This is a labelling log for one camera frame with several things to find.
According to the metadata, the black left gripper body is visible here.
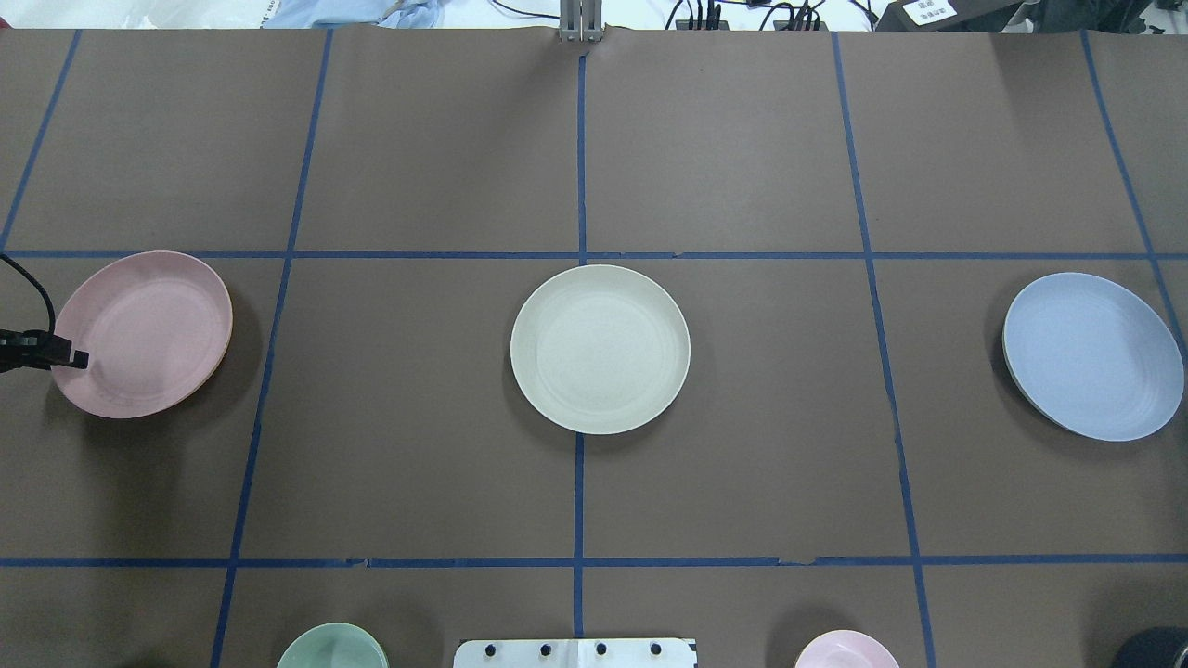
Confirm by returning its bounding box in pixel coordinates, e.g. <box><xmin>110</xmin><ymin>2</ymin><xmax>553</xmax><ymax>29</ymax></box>
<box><xmin>1</xmin><ymin>329</ymin><xmax>72</xmax><ymax>373</ymax></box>

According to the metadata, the pink plate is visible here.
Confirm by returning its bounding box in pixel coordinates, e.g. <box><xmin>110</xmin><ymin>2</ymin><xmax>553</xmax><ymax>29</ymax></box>
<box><xmin>52</xmin><ymin>250</ymin><xmax>234</xmax><ymax>420</ymax></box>

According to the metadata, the blue plate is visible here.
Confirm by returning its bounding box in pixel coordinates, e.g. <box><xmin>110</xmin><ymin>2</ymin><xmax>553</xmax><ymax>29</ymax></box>
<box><xmin>1001</xmin><ymin>272</ymin><xmax>1184</xmax><ymax>443</ymax></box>

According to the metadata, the green bowl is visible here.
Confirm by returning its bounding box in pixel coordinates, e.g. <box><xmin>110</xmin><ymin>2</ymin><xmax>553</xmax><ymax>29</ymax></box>
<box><xmin>276</xmin><ymin>623</ymin><xmax>390</xmax><ymax>668</ymax></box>

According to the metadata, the light blue cloth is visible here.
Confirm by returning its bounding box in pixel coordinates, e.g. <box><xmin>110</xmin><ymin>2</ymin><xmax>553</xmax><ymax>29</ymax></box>
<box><xmin>263</xmin><ymin>1</ymin><xmax>443</xmax><ymax>29</ymax></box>

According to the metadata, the beige plate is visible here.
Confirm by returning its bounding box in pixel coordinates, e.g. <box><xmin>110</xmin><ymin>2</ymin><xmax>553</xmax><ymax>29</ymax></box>
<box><xmin>510</xmin><ymin>263</ymin><xmax>691</xmax><ymax>435</ymax></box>

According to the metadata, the pink bowl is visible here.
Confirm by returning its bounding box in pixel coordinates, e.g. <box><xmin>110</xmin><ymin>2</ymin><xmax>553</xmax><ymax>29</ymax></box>
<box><xmin>794</xmin><ymin>630</ymin><xmax>899</xmax><ymax>668</ymax></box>

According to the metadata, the black box with label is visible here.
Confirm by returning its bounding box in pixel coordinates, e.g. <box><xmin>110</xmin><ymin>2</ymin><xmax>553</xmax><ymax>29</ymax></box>
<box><xmin>873</xmin><ymin>1</ymin><xmax>1034</xmax><ymax>33</ymax></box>

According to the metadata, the dark pot with glass lid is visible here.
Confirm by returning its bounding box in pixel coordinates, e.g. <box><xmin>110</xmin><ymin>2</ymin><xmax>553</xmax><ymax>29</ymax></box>
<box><xmin>1111</xmin><ymin>626</ymin><xmax>1187</xmax><ymax>668</ymax></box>

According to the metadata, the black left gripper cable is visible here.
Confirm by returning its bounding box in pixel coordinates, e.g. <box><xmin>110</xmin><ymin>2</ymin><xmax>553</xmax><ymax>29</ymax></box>
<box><xmin>0</xmin><ymin>252</ymin><xmax>57</xmax><ymax>335</ymax></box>

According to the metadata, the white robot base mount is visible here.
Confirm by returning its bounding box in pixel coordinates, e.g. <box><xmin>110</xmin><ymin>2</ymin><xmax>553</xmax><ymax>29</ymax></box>
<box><xmin>453</xmin><ymin>637</ymin><xmax>699</xmax><ymax>667</ymax></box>

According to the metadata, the aluminium frame post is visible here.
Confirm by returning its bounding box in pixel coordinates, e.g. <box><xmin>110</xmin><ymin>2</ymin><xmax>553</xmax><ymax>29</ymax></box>
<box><xmin>560</xmin><ymin>0</ymin><xmax>605</xmax><ymax>43</ymax></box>

